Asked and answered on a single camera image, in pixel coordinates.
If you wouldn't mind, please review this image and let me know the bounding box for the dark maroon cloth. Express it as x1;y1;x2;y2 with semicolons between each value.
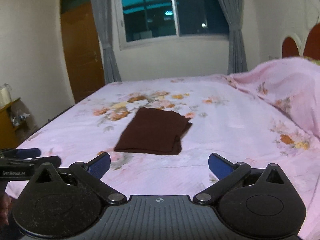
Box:
114;107;193;155

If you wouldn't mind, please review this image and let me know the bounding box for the white container on cabinet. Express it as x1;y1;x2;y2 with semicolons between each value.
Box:
0;83;12;108

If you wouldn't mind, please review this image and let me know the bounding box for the brown wooden door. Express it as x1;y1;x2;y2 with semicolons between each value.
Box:
60;0;105;103

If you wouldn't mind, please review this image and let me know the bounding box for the grey curtain left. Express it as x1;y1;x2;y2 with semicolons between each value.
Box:
91;0;121;83

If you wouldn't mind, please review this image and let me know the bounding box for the person right hand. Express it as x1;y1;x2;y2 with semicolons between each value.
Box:
0;192;12;226

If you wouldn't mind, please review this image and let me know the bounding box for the grey curtain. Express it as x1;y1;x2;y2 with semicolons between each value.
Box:
218;0;247;74
91;0;121;83

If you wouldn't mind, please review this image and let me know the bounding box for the white framed window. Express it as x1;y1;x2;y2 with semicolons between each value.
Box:
116;0;229;48

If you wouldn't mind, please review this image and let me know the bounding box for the wooden side cabinet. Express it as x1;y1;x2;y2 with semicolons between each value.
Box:
0;98;27;149

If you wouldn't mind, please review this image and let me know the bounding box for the pink floral bed sheet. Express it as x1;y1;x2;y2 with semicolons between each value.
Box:
21;57;319;239

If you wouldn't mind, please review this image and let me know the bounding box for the grey curtain right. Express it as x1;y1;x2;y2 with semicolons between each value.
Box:
218;0;247;74

